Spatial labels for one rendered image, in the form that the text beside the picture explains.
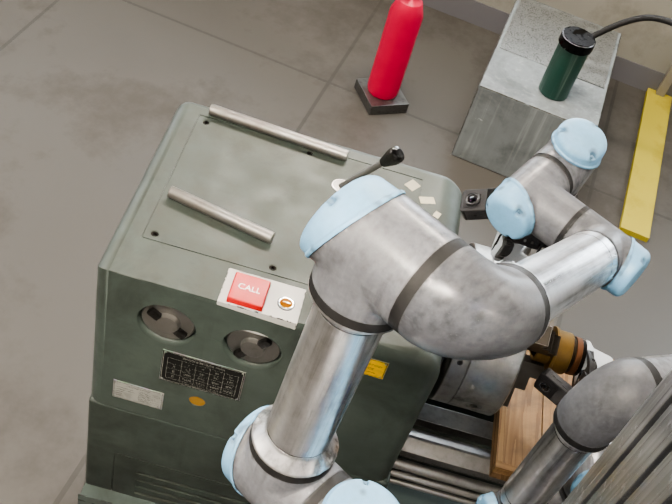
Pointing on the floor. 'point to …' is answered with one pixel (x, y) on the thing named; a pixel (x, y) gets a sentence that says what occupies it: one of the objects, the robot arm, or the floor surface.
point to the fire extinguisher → (391, 60)
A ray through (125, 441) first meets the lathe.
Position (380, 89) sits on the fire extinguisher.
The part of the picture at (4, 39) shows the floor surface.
